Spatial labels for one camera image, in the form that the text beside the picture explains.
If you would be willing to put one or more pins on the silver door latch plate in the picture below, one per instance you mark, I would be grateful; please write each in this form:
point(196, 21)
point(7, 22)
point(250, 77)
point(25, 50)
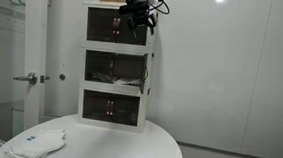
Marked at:
point(44, 79)

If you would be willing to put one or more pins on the white coat hook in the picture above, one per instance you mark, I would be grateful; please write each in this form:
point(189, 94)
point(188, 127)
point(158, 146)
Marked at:
point(16, 0)

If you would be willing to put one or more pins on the folded white towel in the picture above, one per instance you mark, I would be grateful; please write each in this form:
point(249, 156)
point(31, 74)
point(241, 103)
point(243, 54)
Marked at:
point(38, 145)

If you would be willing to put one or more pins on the white stacked storage cabinet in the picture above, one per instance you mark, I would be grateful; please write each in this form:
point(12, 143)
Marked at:
point(114, 88)

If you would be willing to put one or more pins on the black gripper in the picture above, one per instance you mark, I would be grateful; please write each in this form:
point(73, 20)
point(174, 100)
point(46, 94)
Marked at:
point(142, 15)

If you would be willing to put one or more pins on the blue and white cloth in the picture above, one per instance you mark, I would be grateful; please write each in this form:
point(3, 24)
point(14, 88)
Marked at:
point(126, 81)

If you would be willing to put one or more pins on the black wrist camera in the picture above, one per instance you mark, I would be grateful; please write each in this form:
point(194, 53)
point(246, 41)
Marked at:
point(127, 10)

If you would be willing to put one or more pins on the round grey wall knob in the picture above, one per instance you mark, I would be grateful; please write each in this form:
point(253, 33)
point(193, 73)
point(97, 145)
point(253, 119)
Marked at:
point(62, 77)

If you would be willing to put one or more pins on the smoked translucent cabinet door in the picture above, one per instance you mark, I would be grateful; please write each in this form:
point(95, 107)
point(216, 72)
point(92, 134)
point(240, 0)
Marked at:
point(123, 34)
point(97, 64)
point(100, 26)
point(126, 109)
point(94, 104)
point(144, 74)

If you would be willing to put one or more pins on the white door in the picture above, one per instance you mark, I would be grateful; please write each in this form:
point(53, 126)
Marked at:
point(34, 31)

